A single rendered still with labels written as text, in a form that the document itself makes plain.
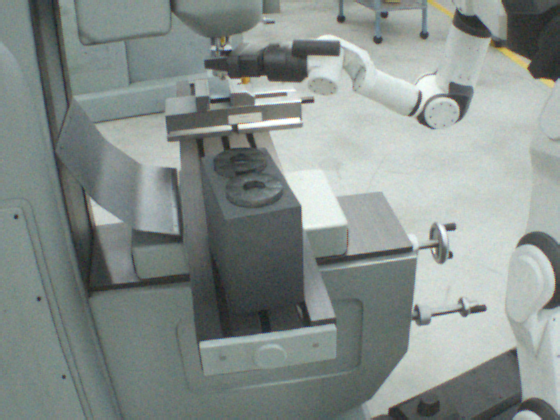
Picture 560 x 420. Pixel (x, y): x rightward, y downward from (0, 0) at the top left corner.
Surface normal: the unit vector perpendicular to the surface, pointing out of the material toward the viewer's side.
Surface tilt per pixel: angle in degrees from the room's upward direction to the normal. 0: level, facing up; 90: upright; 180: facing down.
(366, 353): 90
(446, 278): 0
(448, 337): 0
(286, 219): 90
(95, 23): 90
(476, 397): 0
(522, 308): 90
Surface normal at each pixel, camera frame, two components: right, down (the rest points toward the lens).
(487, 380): -0.04, -0.86
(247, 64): -0.25, 0.51
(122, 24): 0.16, 0.50
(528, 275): -0.90, 0.26
